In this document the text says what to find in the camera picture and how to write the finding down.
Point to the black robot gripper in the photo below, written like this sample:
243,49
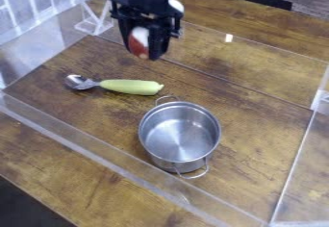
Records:
130,11

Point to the red white plush mushroom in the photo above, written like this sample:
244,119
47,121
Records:
138,39

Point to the small silver metal pot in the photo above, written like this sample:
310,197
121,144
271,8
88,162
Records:
180,133

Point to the clear acrylic triangular bracket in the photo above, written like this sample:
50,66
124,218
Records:
96,24

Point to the spoon with yellow-green handle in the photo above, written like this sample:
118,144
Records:
137,87

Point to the clear acrylic enclosure wall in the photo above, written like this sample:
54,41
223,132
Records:
252,65

